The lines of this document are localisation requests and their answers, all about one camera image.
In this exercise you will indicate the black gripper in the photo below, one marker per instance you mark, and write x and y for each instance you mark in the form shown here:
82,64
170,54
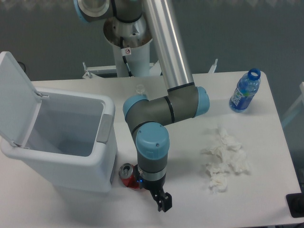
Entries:
154,182

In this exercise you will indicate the crushed red soda can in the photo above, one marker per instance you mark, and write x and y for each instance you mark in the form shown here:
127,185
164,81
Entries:
130,176

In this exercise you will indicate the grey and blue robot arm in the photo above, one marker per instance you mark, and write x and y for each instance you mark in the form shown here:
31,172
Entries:
178,98

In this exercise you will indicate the crumpled white tissue paper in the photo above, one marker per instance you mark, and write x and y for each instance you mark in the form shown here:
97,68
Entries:
227,156

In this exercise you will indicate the white open trash bin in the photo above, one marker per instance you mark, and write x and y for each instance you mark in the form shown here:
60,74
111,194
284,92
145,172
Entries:
66,137

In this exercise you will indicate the clear bottle green label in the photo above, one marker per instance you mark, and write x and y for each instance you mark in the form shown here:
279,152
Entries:
140,90

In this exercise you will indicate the black device at edge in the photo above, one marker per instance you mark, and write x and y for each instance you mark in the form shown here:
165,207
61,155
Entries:
295,203

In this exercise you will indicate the blue plastic drink bottle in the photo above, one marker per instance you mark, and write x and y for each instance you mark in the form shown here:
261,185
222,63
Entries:
246,89

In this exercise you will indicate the white furniture at right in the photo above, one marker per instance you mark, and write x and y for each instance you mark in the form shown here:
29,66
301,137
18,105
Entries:
294,109

